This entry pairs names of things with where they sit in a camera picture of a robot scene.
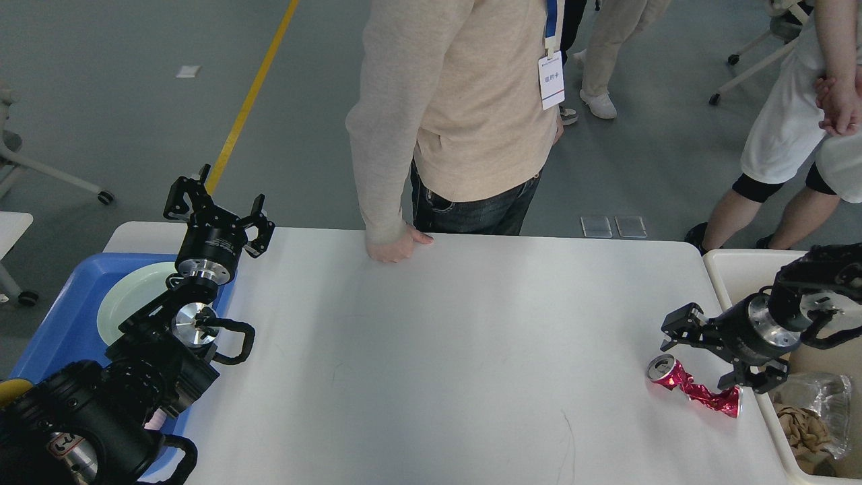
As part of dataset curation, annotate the brown paper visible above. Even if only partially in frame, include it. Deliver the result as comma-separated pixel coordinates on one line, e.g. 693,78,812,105
773,404,832,461

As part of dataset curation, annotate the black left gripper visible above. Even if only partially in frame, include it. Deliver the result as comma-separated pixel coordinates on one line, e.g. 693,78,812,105
163,164,276,284

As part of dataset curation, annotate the person in black trousers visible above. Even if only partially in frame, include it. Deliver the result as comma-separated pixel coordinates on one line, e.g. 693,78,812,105
558,0,587,126

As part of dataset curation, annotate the clear floor plate left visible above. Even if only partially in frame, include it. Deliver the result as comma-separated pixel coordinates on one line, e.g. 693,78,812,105
580,216,614,239

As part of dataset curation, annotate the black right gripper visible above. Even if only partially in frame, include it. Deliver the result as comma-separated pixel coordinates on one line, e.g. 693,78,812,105
660,294,801,394

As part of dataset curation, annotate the blue mug yellow inside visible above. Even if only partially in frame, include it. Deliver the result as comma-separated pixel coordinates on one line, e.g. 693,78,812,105
0,379,34,409

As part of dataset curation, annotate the white chair base left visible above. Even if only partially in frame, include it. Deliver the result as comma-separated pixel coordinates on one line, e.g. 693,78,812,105
0,81,115,205

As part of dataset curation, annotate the blue plastic tray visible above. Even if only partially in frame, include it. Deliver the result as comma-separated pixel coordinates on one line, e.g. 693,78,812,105
10,253,238,477

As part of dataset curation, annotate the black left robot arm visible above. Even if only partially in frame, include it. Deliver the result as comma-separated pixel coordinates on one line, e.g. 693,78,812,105
2,165,276,484

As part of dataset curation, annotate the white plastic bin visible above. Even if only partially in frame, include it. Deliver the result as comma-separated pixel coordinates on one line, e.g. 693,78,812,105
703,249,861,484

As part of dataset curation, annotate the clear floor plate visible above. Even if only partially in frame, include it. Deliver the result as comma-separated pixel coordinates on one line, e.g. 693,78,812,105
614,216,649,239
580,216,614,239

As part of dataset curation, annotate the pink ribbed mug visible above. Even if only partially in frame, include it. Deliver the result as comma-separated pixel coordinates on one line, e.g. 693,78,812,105
144,409,168,431

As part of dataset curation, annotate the person in black shorts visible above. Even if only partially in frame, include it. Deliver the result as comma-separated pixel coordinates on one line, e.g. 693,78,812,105
684,1,861,253

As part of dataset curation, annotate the person in beige sweater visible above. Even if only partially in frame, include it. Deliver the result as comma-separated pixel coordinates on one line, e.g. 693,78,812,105
347,1,564,262

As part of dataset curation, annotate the clear floor plate right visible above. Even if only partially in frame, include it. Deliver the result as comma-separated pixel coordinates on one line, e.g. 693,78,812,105
614,216,649,239

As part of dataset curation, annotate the aluminium foil bag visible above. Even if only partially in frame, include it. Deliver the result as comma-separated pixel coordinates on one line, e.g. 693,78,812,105
770,372,853,463

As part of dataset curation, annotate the white office chair base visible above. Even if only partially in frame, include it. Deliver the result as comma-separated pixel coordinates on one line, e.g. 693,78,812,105
708,0,809,106

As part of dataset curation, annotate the white side table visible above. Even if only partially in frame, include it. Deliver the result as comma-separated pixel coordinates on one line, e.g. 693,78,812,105
0,211,40,307

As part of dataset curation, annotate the crushed red drink can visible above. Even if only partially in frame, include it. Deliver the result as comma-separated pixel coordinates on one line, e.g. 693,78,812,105
646,354,741,418

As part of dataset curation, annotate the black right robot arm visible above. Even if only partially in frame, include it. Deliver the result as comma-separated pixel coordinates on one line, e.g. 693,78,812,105
660,243,861,394

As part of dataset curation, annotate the person in khaki trousers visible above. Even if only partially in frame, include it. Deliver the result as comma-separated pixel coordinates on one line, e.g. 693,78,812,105
576,1,671,120

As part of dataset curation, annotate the green plate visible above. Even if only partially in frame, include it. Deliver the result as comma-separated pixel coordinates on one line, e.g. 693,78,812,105
97,261,216,346

